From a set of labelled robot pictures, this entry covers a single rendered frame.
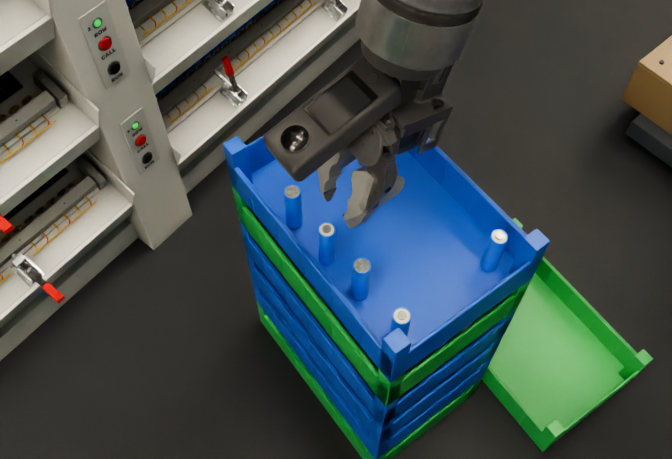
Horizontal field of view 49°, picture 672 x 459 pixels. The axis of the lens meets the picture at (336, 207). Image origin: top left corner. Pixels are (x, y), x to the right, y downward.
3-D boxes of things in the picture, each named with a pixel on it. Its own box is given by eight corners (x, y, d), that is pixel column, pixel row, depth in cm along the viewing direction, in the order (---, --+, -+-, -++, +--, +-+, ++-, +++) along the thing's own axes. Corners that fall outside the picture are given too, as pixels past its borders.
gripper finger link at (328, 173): (363, 186, 79) (393, 132, 71) (319, 205, 75) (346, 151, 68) (346, 164, 80) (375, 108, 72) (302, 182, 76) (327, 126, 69)
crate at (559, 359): (636, 376, 116) (654, 358, 109) (542, 452, 110) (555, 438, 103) (506, 240, 129) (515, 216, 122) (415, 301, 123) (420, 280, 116)
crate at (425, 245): (533, 276, 81) (552, 240, 74) (389, 383, 74) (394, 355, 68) (365, 105, 94) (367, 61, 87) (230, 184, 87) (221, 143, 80)
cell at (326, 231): (338, 259, 81) (339, 230, 76) (325, 268, 81) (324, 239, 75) (329, 248, 82) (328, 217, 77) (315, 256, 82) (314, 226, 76)
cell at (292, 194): (290, 201, 78) (293, 232, 83) (304, 193, 78) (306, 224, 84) (280, 190, 78) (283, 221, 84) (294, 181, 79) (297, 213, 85)
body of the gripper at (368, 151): (435, 154, 70) (480, 53, 61) (367, 184, 66) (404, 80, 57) (385, 104, 73) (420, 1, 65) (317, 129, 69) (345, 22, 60)
